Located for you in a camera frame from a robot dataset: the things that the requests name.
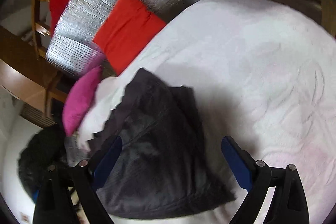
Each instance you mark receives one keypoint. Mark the silver foil insulation panel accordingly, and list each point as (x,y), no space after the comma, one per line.
(72,49)

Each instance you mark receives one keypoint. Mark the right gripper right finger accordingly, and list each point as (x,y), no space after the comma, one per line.
(288,203)

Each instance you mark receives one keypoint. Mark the red pillow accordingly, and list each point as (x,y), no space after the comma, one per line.
(128,29)

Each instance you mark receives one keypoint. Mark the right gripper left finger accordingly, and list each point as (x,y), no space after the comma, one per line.
(54,204)

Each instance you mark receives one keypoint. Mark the magenta pillow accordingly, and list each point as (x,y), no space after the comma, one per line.
(79,100)

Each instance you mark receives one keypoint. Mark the grey garment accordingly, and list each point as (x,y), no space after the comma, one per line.
(74,154)

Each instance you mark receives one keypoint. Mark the black puffer coat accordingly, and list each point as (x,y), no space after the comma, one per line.
(44,149)

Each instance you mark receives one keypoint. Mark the white bed blanket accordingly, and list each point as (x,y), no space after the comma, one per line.
(262,73)

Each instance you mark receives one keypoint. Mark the wooden column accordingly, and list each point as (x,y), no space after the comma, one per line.
(27,77)

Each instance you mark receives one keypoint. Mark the blue jacket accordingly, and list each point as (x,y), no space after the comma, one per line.
(35,196)

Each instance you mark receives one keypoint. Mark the dark quilted jacket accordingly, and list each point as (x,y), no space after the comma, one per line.
(162,170)

